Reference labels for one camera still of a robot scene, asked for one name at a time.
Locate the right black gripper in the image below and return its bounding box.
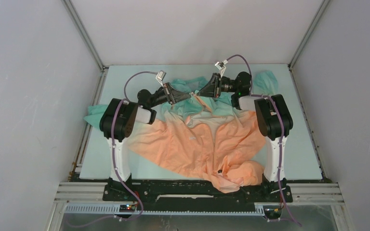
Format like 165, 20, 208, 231
197, 73, 239, 99

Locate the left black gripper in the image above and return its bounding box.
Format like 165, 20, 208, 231
149, 82, 191, 108

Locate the teal and orange jacket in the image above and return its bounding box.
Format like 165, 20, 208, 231
84, 77, 266, 193

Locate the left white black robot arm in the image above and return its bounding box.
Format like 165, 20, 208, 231
99, 83, 191, 201

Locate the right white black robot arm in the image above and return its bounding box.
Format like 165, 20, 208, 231
197, 72, 293, 201

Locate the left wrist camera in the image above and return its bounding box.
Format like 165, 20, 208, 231
156, 70, 166, 86

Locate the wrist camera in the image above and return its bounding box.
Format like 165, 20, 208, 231
156, 70, 166, 86
215, 60, 228, 77

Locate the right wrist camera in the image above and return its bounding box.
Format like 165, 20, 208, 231
215, 60, 228, 77

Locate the grey slotted cable duct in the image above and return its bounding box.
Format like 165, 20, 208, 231
64, 203, 264, 216

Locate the aluminium frame rail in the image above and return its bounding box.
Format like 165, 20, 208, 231
46, 180, 354, 231

